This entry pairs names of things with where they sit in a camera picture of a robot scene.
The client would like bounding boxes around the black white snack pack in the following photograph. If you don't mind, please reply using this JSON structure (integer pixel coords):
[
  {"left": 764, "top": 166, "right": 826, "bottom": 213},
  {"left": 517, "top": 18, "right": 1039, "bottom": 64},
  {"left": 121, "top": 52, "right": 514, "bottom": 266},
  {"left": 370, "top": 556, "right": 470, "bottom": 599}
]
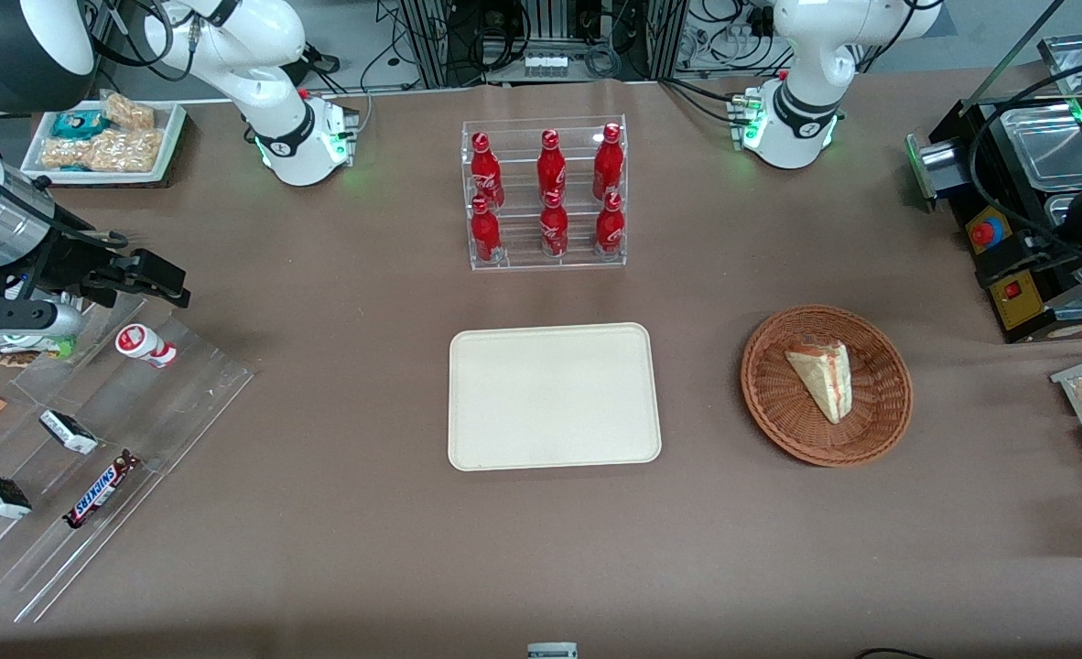
[
  {"left": 39, "top": 409, "right": 99, "bottom": 456},
  {"left": 0, "top": 472, "right": 33, "bottom": 520}
]

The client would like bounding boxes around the large clear nut bag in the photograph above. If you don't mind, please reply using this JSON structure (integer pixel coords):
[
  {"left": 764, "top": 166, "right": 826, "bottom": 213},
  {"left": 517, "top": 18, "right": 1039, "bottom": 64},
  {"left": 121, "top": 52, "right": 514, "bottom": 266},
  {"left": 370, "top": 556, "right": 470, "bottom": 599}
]
[{"left": 41, "top": 128, "right": 165, "bottom": 174}]

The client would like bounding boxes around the red cola bottle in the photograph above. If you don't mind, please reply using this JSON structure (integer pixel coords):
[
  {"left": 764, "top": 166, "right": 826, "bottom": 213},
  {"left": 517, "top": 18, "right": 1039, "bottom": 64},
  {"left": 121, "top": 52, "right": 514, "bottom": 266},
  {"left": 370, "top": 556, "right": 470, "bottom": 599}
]
[
  {"left": 471, "top": 132, "right": 505, "bottom": 208},
  {"left": 540, "top": 190, "right": 569, "bottom": 258},
  {"left": 593, "top": 123, "right": 624, "bottom": 199},
  {"left": 595, "top": 191, "right": 625, "bottom": 254},
  {"left": 537, "top": 129, "right": 568, "bottom": 197},
  {"left": 470, "top": 196, "right": 503, "bottom": 264}
]

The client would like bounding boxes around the aluminium frame rack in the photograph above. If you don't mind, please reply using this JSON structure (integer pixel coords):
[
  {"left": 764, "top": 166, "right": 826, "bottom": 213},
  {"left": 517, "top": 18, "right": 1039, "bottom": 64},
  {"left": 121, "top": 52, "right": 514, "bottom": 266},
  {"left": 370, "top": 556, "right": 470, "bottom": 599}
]
[{"left": 408, "top": 0, "right": 693, "bottom": 90}]

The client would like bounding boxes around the clear acrylic stepped shelf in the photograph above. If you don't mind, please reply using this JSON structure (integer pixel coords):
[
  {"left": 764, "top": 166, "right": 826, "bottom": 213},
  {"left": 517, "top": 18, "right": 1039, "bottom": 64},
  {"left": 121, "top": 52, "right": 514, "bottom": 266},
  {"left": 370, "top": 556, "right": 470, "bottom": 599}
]
[{"left": 0, "top": 293, "right": 258, "bottom": 625}]

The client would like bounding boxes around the triangle sandwich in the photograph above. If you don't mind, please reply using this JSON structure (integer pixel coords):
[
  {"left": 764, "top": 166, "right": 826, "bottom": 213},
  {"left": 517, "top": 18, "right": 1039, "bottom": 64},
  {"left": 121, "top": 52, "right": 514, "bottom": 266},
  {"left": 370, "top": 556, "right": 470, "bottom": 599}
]
[{"left": 784, "top": 340, "right": 853, "bottom": 425}]

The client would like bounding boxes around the small light wicker basket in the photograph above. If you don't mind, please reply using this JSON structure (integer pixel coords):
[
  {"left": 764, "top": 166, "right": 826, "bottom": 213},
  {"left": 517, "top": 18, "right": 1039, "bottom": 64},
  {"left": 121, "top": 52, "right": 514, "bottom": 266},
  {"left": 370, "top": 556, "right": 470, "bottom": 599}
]
[{"left": 0, "top": 331, "right": 77, "bottom": 369}]

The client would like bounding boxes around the yellow switch box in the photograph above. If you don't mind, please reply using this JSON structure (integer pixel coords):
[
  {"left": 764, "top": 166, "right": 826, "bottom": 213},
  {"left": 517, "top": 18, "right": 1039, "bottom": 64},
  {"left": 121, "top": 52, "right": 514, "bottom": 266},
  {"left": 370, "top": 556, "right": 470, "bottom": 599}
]
[{"left": 990, "top": 271, "right": 1047, "bottom": 330}]

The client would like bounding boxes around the black food warmer machine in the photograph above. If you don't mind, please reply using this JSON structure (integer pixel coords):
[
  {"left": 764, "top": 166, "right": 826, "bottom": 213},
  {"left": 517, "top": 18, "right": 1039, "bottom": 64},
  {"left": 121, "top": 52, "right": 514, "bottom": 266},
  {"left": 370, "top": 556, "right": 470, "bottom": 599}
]
[{"left": 907, "top": 69, "right": 1082, "bottom": 345}]

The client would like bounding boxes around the clear acrylic bottle rack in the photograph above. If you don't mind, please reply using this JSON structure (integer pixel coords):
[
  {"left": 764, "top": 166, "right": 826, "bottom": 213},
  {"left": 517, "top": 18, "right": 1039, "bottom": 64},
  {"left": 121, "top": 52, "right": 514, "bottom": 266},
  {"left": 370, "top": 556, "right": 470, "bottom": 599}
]
[{"left": 461, "top": 114, "right": 629, "bottom": 272}]

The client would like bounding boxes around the small clear nut bag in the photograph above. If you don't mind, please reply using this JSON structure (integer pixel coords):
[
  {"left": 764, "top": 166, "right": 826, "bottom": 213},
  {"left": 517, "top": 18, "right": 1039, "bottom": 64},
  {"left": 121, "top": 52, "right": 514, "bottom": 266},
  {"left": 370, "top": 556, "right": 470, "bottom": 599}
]
[{"left": 102, "top": 92, "right": 156, "bottom": 132}]

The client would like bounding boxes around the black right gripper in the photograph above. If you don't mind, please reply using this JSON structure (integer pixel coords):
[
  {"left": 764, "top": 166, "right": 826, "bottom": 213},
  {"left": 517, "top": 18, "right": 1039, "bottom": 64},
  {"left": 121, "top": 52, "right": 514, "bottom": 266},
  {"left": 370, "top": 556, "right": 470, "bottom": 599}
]
[{"left": 8, "top": 224, "right": 192, "bottom": 309}]

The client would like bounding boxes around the shiny metal pan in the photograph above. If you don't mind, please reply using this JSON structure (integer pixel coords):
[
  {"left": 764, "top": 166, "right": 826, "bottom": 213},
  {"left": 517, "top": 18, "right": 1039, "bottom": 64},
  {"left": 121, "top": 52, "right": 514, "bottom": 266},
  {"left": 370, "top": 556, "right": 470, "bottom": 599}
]
[{"left": 988, "top": 103, "right": 1082, "bottom": 194}]

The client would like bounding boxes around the Snickers chocolate bar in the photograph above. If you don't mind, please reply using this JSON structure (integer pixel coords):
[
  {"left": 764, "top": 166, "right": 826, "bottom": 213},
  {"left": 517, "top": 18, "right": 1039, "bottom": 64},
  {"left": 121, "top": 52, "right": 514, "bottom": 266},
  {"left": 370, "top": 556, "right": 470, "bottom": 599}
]
[{"left": 63, "top": 450, "right": 141, "bottom": 529}]

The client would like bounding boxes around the brown wicker basket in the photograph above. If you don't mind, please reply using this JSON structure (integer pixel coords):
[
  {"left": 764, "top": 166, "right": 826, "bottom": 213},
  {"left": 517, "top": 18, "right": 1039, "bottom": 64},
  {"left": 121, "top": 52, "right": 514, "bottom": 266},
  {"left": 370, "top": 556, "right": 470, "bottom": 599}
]
[{"left": 741, "top": 305, "right": 914, "bottom": 468}]

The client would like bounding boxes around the red white yogurt bottle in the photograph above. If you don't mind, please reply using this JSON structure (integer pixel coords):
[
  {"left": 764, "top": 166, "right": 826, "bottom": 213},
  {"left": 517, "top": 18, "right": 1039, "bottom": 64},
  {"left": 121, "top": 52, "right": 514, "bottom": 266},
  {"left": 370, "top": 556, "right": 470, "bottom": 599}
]
[{"left": 115, "top": 324, "right": 178, "bottom": 369}]

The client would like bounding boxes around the white snack tray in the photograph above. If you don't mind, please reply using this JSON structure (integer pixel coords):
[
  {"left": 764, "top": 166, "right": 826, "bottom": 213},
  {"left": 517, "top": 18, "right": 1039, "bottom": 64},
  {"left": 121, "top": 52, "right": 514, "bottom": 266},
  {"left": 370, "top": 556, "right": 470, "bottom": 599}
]
[{"left": 21, "top": 99, "right": 187, "bottom": 186}]

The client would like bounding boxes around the beige plastic tray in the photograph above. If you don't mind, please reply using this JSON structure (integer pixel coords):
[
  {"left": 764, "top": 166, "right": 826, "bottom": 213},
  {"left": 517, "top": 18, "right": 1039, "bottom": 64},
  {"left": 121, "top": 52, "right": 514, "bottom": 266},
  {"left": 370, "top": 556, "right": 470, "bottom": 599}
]
[{"left": 448, "top": 322, "right": 663, "bottom": 472}]

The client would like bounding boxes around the black cable loop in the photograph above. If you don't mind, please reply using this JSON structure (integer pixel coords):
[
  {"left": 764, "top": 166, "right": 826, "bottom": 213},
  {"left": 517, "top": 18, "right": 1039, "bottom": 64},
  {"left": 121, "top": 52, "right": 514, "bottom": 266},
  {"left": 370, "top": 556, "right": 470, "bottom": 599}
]
[{"left": 966, "top": 53, "right": 1082, "bottom": 268}]

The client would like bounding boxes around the teal snack packet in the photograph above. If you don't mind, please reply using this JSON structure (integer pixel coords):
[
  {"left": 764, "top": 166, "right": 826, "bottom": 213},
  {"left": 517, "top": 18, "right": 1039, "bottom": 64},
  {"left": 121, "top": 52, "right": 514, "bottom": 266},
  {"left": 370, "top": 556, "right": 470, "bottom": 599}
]
[{"left": 51, "top": 110, "right": 108, "bottom": 141}]

